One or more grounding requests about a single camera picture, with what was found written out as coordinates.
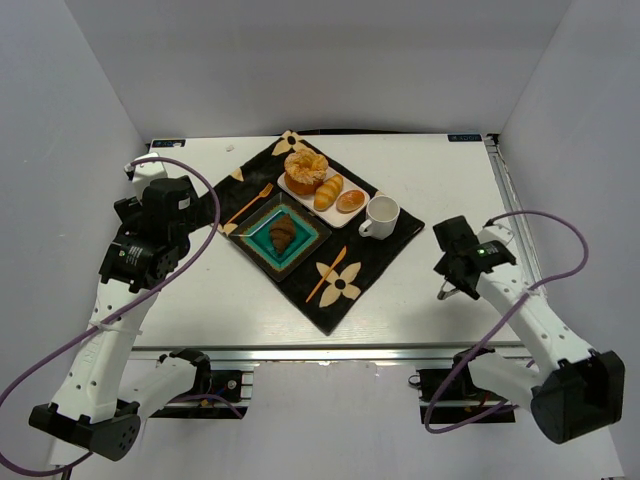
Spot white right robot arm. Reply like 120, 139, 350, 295
424, 216, 625, 444

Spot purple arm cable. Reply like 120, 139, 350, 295
423, 209, 589, 434
0, 156, 222, 473

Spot large sugared round bread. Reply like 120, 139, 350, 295
284, 150, 329, 195

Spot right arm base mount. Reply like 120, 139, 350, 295
408, 368, 515, 428

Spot orange plastic fork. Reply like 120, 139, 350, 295
226, 183, 274, 225

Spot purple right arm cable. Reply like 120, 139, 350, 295
423, 209, 589, 434

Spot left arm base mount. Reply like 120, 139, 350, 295
151, 349, 250, 420

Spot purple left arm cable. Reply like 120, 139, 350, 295
0, 156, 222, 473

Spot aluminium table frame rail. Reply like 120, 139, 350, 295
484, 133, 542, 282

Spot metal tongs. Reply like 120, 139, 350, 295
436, 281, 459, 301

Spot white ceramic mug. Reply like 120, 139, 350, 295
358, 195, 400, 240

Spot brown chocolate croissant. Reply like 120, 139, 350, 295
269, 214, 296, 255

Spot black floral placemat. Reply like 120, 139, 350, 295
215, 131, 425, 335

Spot orange plastic knife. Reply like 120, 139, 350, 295
305, 245, 348, 303

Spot teal square plate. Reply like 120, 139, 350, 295
229, 193, 331, 282

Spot white rectangular tray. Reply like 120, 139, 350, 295
277, 173, 370, 229

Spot golden croissant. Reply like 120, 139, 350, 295
314, 174, 344, 211

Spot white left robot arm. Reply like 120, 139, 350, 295
29, 176, 213, 461

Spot small glazed bun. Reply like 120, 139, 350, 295
335, 190, 366, 214

